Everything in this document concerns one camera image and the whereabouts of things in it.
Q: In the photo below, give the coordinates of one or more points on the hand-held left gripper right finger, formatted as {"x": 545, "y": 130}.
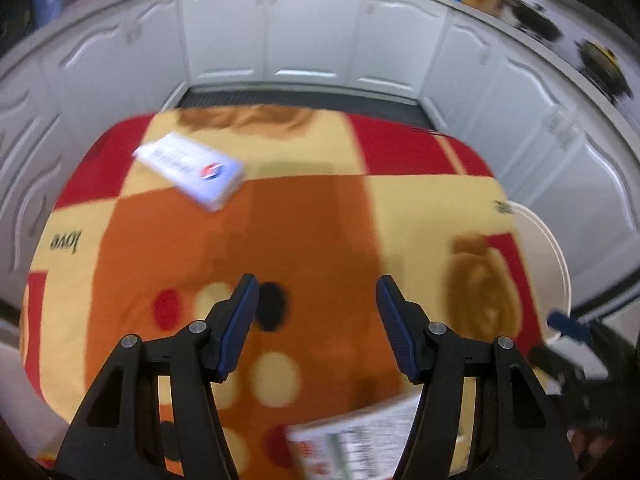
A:
{"x": 397, "y": 330}

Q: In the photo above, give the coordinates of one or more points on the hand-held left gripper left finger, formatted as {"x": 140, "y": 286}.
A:
{"x": 239, "y": 325}

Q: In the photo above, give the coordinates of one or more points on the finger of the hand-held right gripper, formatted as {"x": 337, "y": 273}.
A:
{"x": 567, "y": 325}

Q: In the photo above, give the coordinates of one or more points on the white paper piece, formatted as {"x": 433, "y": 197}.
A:
{"x": 585, "y": 357}

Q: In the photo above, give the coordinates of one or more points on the white plastic bin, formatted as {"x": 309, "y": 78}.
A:
{"x": 545, "y": 260}

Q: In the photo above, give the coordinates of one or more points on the white orange printed carton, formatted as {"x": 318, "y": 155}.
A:
{"x": 350, "y": 440}

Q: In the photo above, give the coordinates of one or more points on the white tissue pack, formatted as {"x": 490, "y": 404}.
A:
{"x": 192, "y": 170}

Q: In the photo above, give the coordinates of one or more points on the person's right hand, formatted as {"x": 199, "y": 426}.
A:
{"x": 592, "y": 447}

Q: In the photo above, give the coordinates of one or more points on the printed red orange blanket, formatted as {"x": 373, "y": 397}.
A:
{"x": 325, "y": 240}

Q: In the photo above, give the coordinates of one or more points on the black pot with yellow lid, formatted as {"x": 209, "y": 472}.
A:
{"x": 602, "y": 67}

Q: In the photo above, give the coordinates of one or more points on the white kitchen cabinets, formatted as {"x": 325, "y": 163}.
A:
{"x": 310, "y": 25}

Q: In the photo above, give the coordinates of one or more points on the black wok with lid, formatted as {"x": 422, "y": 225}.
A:
{"x": 535, "y": 17}

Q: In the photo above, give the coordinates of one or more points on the blue plastic container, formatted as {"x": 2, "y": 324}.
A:
{"x": 47, "y": 0}

